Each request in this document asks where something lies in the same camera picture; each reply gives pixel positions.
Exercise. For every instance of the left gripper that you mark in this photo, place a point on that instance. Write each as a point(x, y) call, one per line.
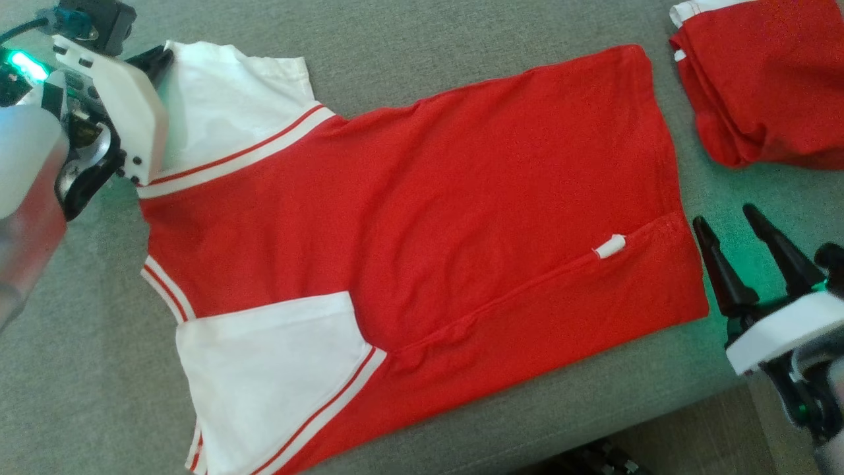
point(125, 112)

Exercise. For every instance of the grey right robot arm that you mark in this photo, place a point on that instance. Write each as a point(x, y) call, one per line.
point(834, 458)

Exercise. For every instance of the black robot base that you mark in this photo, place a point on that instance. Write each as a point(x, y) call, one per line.
point(593, 462)

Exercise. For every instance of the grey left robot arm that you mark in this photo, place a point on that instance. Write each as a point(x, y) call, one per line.
point(26, 198)

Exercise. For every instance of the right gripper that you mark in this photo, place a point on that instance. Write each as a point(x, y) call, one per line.
point(784, 330)

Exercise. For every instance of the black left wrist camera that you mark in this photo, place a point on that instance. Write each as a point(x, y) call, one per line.
point(99, 23)

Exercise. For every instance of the large grey sofa seat cushion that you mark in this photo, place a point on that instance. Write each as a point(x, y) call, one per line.
point(79, 369)

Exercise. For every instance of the red white baseball jersey shirt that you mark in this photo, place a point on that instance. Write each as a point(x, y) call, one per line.
point(428, 198)

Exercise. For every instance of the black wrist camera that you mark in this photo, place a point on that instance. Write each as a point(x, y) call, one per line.
point(99, 23)
point(832, 264)

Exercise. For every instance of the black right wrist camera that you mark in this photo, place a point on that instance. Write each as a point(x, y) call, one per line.
point(832, 264)

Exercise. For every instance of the folded red white garment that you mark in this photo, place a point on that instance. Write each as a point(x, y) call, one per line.
point(771, 79)

